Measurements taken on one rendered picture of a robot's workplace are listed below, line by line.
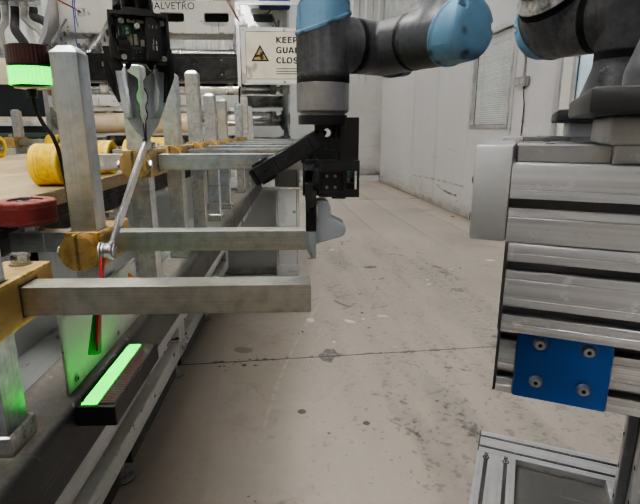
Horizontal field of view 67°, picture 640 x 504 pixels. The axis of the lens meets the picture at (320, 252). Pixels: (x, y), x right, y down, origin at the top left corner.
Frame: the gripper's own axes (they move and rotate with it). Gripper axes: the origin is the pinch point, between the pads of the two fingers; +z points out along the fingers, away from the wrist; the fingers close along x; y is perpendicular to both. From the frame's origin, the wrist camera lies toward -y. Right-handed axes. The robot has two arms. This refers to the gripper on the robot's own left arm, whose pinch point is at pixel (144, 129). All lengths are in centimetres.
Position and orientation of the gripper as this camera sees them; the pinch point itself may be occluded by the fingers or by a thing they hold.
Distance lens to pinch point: 75.1
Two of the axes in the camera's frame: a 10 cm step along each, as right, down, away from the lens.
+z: 0.0, 9.7, 2.4
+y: 3.8, 2.2, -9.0
